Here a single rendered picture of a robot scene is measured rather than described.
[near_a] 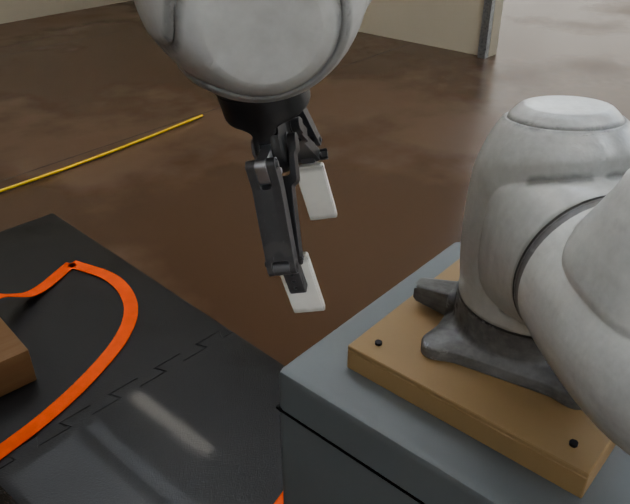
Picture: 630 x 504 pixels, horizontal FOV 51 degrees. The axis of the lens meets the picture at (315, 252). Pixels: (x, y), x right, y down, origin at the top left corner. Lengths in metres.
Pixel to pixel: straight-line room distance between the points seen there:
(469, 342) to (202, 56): 0.52
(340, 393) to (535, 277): 0.27
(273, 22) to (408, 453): 0.50
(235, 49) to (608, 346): 0.33
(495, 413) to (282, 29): 0.50
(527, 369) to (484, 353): 0.05
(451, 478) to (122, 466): 1.20
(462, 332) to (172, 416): 1.23
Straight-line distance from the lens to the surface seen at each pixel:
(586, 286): 0.52
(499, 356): 0.73
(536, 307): 0.57
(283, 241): 0.54
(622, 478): 0.73
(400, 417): 0.73
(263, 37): 0.30
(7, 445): 1.92
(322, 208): 0.71
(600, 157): 0.62
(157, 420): 1.87
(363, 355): 0.75
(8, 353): 2.03
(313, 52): 0.30
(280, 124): 0.54
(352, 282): 2.36
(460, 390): 0.72
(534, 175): 0.62
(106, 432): 1.87
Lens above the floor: 1.31
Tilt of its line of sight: 31 degrees down
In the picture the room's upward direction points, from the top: straight up
